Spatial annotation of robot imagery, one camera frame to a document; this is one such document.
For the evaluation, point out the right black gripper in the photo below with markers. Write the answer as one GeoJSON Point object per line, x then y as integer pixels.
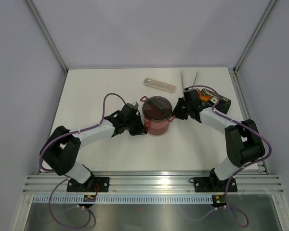
{"type": "Point", "coordinates": [176, 111]}

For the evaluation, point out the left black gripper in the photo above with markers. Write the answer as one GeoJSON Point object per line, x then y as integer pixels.
{"type": "Point", "coordinates": [140, 129]}

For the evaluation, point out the dark red steel bowl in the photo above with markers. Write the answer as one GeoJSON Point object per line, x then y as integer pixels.
{"type": "Point", "coordinates": [158, 131]}

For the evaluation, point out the grey transparent lid with handle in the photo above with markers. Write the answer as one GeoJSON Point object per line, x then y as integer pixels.
{"type": "Point", "coordinates": [156, 108]}

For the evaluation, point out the metal tongs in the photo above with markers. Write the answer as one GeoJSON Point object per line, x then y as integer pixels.
{"type": "Point", "coordinates": [182, 79]}

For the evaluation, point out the pink steel bowl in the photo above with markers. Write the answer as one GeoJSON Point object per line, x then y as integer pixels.
{"type": "Point", "coordinates": [156, 121]}

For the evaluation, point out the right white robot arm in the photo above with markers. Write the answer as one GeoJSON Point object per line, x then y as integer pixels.
{"type": "Point", "coordinates": [243, 142]}

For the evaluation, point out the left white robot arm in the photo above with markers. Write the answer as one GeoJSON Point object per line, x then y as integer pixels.
{"type": "Point", "coordinates": [62, 147]}

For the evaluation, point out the orange shrimp on tray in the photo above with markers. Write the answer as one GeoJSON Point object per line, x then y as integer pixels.
{"type": "Point", "coordinates": [203, 97]}

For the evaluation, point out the black floral food tray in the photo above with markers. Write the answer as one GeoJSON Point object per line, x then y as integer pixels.
{"type": "Point", "coordinates": [224, 103]}

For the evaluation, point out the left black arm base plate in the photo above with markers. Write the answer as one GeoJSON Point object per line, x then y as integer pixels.
{"type": "Point", "coordinates": [93, 184]}

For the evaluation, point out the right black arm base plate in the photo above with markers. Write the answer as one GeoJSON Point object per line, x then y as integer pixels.
{"type": "Point", "coordinates": [207, 185]}

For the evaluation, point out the aluminium front rail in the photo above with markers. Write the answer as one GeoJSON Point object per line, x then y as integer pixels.
{"type": "Point", "coordinates": [156, 182]}

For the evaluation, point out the white slotted cable duct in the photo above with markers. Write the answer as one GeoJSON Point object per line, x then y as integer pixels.
{"type": "Point", "coordinates": [124, 199]}

